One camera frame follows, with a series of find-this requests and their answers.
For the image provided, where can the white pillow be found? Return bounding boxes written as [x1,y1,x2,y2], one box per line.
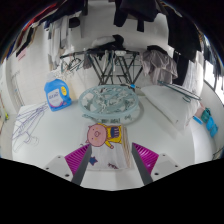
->
[141,84,201,131]

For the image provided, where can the blue bucket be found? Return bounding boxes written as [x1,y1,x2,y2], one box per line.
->
[205,116,219,138]

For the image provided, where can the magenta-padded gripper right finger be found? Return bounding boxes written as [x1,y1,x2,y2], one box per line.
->
[130,143,181,186]

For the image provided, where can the dark wire hanger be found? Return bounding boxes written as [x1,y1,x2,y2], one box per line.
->
[157,79,203,103]

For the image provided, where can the cartoon print towel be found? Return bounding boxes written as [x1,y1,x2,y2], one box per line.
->
[79,122,135,171]

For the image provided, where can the purple wire hanger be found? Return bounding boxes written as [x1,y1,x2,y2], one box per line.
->
[18,101,49,123]
[11,109,46,141]

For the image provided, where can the pale blue round peg hanger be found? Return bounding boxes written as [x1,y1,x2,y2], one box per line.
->
[78,84,140,124]

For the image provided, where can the black folding drying rack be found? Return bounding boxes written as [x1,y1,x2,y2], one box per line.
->
[59,49,144,87]

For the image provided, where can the pink bucket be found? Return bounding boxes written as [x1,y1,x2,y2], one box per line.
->
[194,106,205,120]

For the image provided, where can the grey garment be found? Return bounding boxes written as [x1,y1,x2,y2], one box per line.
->
[139,49,179,84]

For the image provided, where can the teal bucket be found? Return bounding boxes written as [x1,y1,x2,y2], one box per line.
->
[200,107,212,124]

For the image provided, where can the hanging clothes row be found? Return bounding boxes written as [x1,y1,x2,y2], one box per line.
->
[6,0,224,88]

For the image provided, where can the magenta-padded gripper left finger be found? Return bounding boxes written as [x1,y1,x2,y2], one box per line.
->
[43,143,93,186]

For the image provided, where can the blue detergent bottle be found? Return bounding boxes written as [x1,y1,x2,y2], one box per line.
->
[43,73,73,113]

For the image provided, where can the white folded bedding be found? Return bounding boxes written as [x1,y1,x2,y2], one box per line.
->
[91,35,116,48]

